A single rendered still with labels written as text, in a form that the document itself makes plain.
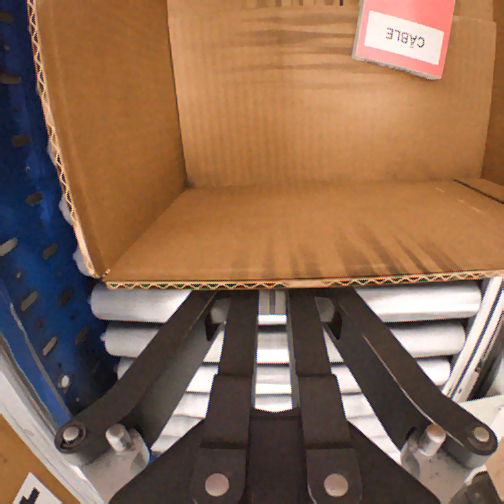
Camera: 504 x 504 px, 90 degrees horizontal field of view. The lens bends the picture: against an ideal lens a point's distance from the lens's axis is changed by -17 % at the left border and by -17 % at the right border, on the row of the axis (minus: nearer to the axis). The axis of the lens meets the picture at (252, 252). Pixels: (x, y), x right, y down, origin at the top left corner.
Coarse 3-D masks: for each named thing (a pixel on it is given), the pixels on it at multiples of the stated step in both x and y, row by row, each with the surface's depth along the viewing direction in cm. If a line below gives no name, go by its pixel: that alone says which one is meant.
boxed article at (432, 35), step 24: (360, 0) 19; (384, 0) 18; (408, 0) 18; (432, 0) 18; (360, 24) 19; (384, 24) 19; (408, 24) 19; (432, 24) 18; (360, 48) 20; (384, 48) 20; (408, 48) 19; (432, 48) 19; (408, 72) 21; (432, 72) 20
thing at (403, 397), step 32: (352, 288) 14; (352, 320) 12; (352, 352) 12; (384, 352) 10; (384, 384) 9; (416, 384) 8; (384, 416) 9; (416, 416) 8; (448, 416) 7; (448, 448) 7; (480, 448) 6
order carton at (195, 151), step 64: (64, 0) 9; (128, 0) 14; (192, 0) 20; (256, 0) 20; (320, 0) 20; (64, 64) 10; (128, 64) 15; (192, 64) 22; (256, 64) 22; (320, 64) 22; (448, 64) 21; (64, 128) 10; (128, 128) 16; (192, 128) 24; (256, 128) 24; (320, 128) 24; (384, 128) 24; (448, 128) 23; (64, 192) 11; (128, 192) 16; (192, 192) 25; (256, 192) 24; (320, 192) 23; (384, 192) 22; (448, 192) 22; (128, 256) 15; (192, 256) 14; (256, 256) 14; (320, 256) 14; (384, 256) 13; (448, 256) 13
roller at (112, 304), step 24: (96, 288) 35; (360, 288) 34; (384, 288) 33; (408, 288) 33; (432, 288) 33; (456, 288) 33; (96, 312) 35; (120, 312) 35; (144, 312) 34; (168, 312) 34; (384, 312) 33; (408, 312) 33; (432, 312) 33; (456, 312) 33
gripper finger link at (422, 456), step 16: (416, 432) 8; (432, 432) 7; (416, 448) 7; (432, 448) 7; (416, 464) 7; (432, 464) 7; (448, 464) 7; (432, 480) 6; (448, 480) 6; (464, 480) 6; (448, 496) 6
